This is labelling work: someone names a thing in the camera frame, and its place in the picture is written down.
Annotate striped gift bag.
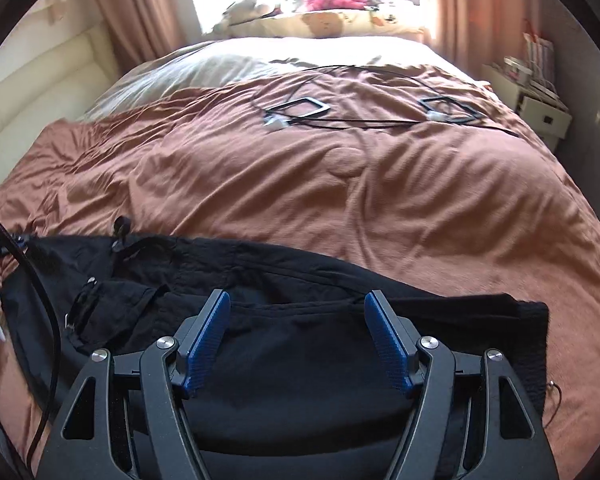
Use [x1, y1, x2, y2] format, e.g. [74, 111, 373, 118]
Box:
[525, 32, 556, 88]

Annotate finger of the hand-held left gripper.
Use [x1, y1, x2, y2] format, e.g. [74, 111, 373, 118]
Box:
[0, 237, 31, 261]

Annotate brown blanket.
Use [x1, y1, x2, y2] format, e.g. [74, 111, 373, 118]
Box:
[0, 67, 600, 466]

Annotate white nightstand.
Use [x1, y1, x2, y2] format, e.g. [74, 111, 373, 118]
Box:
[482, 62, 573, 143]

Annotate black square frame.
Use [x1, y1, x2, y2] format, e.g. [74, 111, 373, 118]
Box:
[267, 96, 331, 121]
[419, 95, 483, 123]

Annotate white plush toy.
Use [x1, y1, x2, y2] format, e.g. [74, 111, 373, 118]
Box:
[222, 0, 276, 26]

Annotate bear print pillow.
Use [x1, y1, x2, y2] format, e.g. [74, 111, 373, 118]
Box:
[205, 10, 426, 41]

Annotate cream bed sheet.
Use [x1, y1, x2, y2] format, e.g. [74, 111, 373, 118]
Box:
[87, 35, 446, 121]

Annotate white padded headboard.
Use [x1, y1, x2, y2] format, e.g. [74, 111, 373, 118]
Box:
[0, 25, 121, 191]

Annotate black pants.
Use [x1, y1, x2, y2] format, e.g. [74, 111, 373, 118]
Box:
[2, 232, 551, 461]

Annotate pink curtain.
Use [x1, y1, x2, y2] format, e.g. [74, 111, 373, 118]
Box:
[82, 0, 203, 76]
[420, 0, 546, 76]

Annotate black braided cable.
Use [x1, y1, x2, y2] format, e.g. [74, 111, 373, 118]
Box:
[0, 205, 61, 466]

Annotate thin black cable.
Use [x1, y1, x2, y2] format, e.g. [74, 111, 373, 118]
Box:
[252, 64, 521, 138]

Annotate small white box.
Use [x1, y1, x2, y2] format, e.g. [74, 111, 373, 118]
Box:
[502, 57, 531, 81]

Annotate red cloth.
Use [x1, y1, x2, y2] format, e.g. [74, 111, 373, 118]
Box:
[305, 0, 376, 13]

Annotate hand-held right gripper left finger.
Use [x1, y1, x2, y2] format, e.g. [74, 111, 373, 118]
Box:
[37, 290, 231, 480]

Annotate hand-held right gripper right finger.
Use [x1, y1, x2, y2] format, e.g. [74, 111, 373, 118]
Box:
[364, 290, 561, 480]

